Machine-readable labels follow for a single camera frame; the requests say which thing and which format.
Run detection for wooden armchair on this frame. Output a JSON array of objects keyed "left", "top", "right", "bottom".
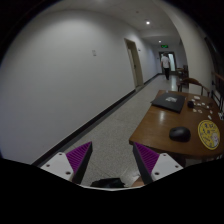
[{"left": 177, "top": 78, "right": 210, "bottom": 96}]

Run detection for black closed laptop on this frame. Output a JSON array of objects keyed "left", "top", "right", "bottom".
[{"left": 151, "top": 92, "right": 185, "bottom": 113}]

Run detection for black computer mouse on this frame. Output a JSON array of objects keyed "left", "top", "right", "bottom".
[{"left": 169, "top": 126, "right": 191, "bottom": 142}]

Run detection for walking person white shirt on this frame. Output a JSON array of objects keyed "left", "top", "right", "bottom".
[{"left": 161, "top": 53, "right": 170, "bottom": 79}]

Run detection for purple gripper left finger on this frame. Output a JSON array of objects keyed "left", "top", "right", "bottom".
[{"left": 41, "top": 142, "right": 93, "bottom": 184}]

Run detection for small black round object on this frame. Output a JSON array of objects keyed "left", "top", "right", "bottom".
[{"left": 187, "top": 101, "right": 194, "bottom": 108}]

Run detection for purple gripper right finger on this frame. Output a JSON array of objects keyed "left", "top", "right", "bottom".
[{"left": 133, "top": 143, "right": 182, "bottom": 185}]

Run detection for round yellow mouse pad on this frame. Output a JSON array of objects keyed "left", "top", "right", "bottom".
[{"left": 197, "top": 120, "right": 221, "bottom": 150}]

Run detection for beige corridor door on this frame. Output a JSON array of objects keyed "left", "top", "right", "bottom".
[{"left": 124, "top": 39, "right": 144, "bottom": 91}]

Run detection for wooden table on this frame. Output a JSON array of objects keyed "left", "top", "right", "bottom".
[{"left": 128, "top": 89, "right": 224, "bottom": 168}]

